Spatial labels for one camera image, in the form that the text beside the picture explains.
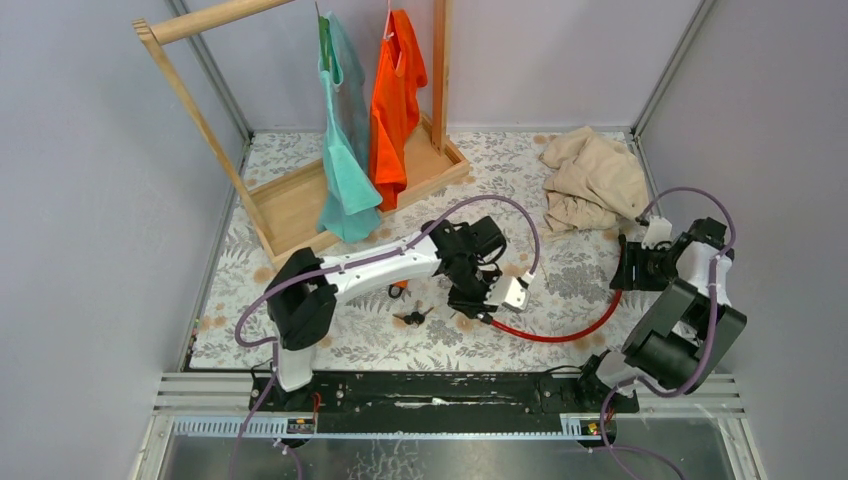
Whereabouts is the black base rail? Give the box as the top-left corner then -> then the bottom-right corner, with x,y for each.
249,369 -> 639,435

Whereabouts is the wooden clothes rack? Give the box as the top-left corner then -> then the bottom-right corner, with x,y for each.
132,0 -> 471,267

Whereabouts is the green clothes hanger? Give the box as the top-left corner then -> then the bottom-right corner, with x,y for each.
314,0 -> 331,71

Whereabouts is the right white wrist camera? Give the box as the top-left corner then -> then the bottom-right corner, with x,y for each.
636,215 -> 672,250

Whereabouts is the black key bunch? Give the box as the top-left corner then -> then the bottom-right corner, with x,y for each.
392,301 -> 434,328

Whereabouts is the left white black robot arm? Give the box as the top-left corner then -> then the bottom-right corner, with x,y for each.
266,217 -> 527,411

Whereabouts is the orange shirt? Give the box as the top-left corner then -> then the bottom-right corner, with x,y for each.
368,9 -> 428,212

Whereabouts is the teal shirt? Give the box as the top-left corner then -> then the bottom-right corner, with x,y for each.
318,12 -> 382,243

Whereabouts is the beige crumpled cloth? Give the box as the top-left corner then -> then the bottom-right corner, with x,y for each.
540,126 -> 649,232

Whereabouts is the orange black padlock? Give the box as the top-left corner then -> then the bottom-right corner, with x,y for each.
387,281 -> 408,299

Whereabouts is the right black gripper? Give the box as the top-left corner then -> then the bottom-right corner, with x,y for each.
607,242 -> 678,292

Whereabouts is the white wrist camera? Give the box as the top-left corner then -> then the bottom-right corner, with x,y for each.
486,272 -> 534,313
636,215 -> 672,250

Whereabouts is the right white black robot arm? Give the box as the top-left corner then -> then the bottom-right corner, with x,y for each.
573,216 -> 747,412

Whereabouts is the red cable lock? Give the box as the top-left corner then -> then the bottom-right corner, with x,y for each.
485,289 -> 624,344

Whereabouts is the floral patterned mat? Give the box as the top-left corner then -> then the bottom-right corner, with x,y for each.
188,132 -> 658,371

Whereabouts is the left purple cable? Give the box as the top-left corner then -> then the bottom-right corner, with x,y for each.
227,194 -> 542,480

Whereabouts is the white pink clothes hanger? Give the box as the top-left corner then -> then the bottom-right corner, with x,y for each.
378,0 -> 405,77

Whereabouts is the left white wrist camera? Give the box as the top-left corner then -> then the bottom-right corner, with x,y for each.
486,272 -> 534,313

